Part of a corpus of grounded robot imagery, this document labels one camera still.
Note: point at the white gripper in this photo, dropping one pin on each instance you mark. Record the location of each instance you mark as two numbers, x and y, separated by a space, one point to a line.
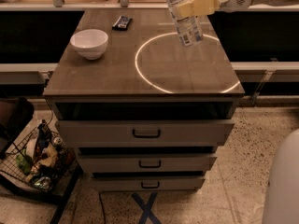
202 7

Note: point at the clear plastic water bottle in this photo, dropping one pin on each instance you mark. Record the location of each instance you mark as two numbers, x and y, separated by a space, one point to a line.
188 28

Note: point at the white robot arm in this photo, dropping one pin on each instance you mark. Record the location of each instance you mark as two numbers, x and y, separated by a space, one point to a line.
282 197

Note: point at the dark snack bar wrapper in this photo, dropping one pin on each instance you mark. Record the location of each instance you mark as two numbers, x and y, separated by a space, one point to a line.
122 23

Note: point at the white ceramic bowl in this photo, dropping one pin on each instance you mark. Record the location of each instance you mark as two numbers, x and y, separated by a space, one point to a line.
90 44

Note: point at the grey drawer cabinet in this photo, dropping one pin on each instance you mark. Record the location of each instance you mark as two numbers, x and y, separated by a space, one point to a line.
145 74

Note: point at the top grey drawer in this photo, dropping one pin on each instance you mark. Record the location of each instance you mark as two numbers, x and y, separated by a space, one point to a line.
145 133

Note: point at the grey drawer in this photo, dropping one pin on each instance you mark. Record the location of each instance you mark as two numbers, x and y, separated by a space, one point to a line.
145 133
148 183
146 163

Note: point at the middle grey drawer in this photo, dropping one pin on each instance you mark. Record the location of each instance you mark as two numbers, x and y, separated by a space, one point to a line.
146 163

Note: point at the soda can in basket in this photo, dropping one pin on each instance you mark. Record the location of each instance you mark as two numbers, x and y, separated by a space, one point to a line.
57 142

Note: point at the dark chip bag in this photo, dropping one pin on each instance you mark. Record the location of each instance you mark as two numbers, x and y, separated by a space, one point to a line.
44 136

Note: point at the bottom grey drawer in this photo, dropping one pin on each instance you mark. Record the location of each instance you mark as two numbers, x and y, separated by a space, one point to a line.
148 183

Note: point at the blue tape cross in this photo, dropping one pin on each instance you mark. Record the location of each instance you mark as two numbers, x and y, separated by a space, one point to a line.
146 208

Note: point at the green item in basket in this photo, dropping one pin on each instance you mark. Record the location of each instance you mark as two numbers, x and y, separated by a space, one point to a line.
24 163

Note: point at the black wire basket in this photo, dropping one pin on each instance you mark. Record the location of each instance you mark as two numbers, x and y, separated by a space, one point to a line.
48 166

